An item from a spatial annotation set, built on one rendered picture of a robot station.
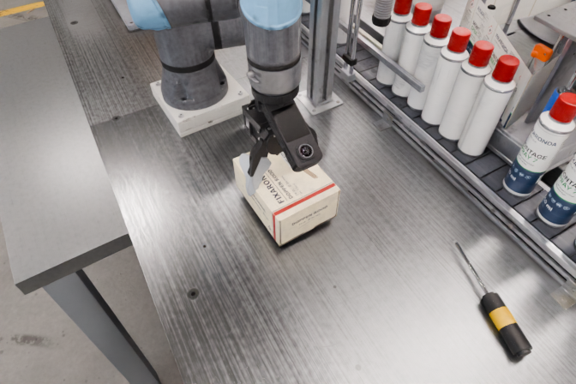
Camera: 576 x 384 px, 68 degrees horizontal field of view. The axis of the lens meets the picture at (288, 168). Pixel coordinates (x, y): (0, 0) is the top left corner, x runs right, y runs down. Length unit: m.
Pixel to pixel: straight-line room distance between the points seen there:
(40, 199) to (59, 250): 0.14
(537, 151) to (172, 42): 0.68
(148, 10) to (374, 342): 0.57
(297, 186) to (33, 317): 1.32
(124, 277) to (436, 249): 1.27
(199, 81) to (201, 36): 0.10
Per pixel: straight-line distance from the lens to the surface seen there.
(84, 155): 1.00
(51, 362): 1.74
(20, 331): 1.84
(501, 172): 0.90
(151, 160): 0.94
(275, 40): 0.56
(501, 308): 0.76
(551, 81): 0.88
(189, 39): 0.90
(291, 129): 0.62
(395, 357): 0.71
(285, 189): 0.72
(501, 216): 0.86
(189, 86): 0.95
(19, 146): 1.09
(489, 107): 0.83
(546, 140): 0.78
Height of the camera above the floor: 1.48
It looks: 48 degrees down
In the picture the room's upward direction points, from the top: straight up
